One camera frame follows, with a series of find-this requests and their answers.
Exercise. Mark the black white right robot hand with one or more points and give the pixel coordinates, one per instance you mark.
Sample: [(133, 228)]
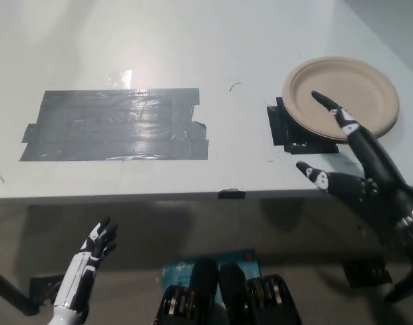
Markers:
[(372, 159)]

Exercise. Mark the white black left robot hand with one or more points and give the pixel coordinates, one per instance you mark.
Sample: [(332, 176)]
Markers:
[(76, 274)]

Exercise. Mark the beige paper plate stack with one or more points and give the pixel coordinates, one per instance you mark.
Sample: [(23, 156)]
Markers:
[(362, 88)]

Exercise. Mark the black table leg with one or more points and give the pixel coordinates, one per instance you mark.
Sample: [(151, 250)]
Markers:
[(404, 286), (10, 291)]

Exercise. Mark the black tape square patch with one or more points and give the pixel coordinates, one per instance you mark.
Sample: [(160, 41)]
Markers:
[(277, 125)]

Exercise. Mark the teal router box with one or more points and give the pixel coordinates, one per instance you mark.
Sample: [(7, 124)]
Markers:
[(179, 269)]

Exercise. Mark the small black tape strip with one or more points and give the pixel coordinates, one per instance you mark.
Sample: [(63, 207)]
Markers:
[(231, 194)]

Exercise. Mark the grey duct tape patch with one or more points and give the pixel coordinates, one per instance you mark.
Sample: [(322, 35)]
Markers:
[(118, 128)]

